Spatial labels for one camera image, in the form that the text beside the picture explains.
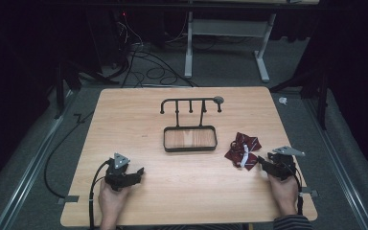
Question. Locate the white crumpled paper scrap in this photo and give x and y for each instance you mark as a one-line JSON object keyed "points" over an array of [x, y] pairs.
{"points": [[283, 100]]}

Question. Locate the aluminium floor rail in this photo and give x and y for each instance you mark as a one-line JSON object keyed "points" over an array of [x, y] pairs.
{"points": [[28, 166], [338, 159]]}

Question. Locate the white metal desk frame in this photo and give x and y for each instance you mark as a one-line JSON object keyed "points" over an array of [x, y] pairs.
{"points": [[226, 28]]}

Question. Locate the black metal hook rack with tray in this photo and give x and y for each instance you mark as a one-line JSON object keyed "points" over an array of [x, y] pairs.
{"points": [[190, 139]]}

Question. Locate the person's right hand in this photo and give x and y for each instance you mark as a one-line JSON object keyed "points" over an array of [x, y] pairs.
{"points": [[282, 193]]}

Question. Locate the grey metal table bracket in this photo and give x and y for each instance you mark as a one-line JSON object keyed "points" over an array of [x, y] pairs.
{"points": [[310, 191]]}

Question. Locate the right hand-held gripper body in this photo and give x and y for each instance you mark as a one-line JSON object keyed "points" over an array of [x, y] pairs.
{"points": [[284, 164]]}

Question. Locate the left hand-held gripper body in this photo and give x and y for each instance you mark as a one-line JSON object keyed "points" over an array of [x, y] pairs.
{"points": [[119, 174]]}

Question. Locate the black metal stand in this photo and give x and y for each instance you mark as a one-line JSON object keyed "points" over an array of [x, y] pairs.
{"points": [[322, 102], [60, 92]]}

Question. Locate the dark red striped bow tie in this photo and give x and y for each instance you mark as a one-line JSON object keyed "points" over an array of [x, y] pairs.
{"points": [[243, 151]]}

